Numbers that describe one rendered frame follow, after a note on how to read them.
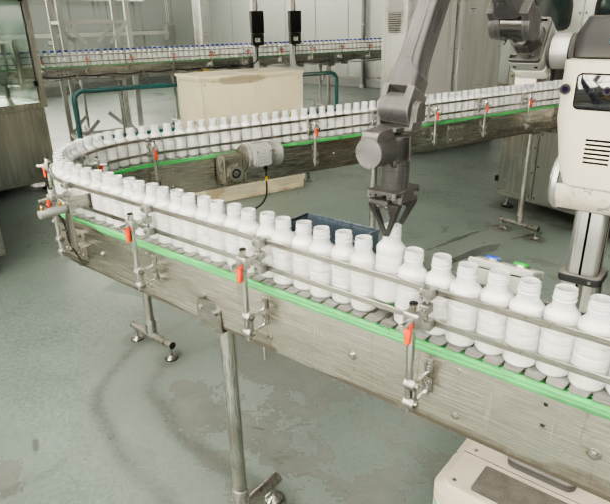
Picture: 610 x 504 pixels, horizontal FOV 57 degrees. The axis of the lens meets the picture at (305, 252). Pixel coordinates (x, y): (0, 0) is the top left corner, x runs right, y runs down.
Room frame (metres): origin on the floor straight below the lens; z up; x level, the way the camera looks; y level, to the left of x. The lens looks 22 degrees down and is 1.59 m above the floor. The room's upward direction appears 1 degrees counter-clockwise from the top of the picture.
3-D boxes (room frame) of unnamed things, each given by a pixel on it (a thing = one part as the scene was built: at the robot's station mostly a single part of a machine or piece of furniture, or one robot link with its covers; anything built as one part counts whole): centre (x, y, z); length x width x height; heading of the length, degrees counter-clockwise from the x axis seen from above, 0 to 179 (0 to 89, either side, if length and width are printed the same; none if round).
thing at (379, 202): (1.08, -0.18, 1.23); 0.07 x 0.07 x 0.09; 50
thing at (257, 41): (7.50, 0.55, 1.55); 0.17 x 0.15 x 0.42; 122
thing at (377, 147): (1.05, -0.16, 1.40); 0.12 x 0.09 x 0.12; 139
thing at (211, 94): (5.70, 0.60, 0.59); 1.10 x 0.62 x 1.18; 122
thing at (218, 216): (1.41, 0.23, 1.08); 0.06 x 0.06 x 0.17
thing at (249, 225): (1.33, 0.14, 1.08); 0.06 x 0.06 x 0.17
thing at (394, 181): (1.09, -0.18, 1.30); 0.10 x 0.07 x 0.07; 140
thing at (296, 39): (7.80, 0.08, 1.55); 0.17 x 0.15 x 0.42; 122
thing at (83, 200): (1.76, 0.77, 0.96); 0.23 x 0.10 x 0.27; 140
